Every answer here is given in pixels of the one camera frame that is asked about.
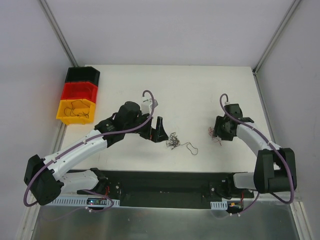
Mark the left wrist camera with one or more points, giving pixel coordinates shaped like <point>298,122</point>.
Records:
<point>147,105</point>

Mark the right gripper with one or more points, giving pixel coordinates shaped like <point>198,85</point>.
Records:
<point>222,128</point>

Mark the white cable duct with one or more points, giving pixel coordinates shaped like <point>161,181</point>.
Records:
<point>76,201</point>
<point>219,205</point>

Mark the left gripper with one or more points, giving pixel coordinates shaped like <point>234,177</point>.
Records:
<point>152,128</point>

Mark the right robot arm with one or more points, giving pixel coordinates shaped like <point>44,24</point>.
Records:
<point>275,167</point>

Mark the yellow storage bin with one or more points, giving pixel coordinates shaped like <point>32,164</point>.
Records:
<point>76,111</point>

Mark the black storage bin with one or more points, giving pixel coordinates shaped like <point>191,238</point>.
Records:
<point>82,74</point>

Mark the left aluminium frame post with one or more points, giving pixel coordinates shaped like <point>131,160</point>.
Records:
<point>57,31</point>

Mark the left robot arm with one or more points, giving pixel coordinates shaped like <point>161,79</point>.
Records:
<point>49,177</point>

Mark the red storage bin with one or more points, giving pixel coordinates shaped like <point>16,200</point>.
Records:
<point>80,90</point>

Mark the right white cable duct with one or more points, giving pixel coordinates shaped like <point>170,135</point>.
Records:
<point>219,205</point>

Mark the left white cable duct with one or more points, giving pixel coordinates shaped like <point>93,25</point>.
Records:
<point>76,201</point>

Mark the aluminium frame post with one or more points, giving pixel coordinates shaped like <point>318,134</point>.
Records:
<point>277,34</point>
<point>57,31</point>

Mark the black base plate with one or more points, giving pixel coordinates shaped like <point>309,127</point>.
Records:
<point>180,190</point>

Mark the right aluminium frame post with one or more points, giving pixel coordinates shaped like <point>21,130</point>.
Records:
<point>277,34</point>

